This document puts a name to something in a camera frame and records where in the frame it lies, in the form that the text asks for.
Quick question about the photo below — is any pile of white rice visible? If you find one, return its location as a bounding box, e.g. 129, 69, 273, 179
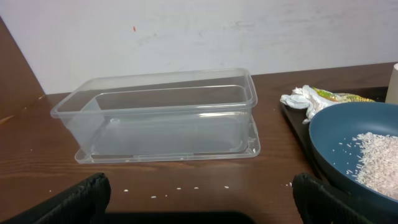
332, 131, 398, 200

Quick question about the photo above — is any cream white cup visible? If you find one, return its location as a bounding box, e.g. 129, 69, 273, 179
385, 63, 398, 105

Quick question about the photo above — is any dark brown serving tray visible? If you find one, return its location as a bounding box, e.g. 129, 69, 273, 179
280, 86, 388, 182

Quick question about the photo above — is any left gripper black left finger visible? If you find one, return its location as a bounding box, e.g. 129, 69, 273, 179
3, 173, 111, 224

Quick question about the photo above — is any clear plastic bin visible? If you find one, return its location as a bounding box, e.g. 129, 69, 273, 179
50, 68, 257, 157

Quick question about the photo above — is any clear plastic bin lid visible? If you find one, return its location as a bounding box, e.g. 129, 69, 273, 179
75, 118, 261, 164

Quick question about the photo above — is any crumpled white tissue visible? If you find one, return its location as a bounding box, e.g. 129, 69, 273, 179
280, 85, 340, 124

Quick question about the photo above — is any dark blue plate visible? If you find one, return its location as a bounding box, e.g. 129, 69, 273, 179
309, 102, 397, 215

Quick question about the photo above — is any yellow green snack wrapper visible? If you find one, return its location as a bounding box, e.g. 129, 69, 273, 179
312, 87, 374, 103

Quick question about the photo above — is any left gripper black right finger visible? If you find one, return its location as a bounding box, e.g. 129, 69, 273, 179
292, 173, 386, 224

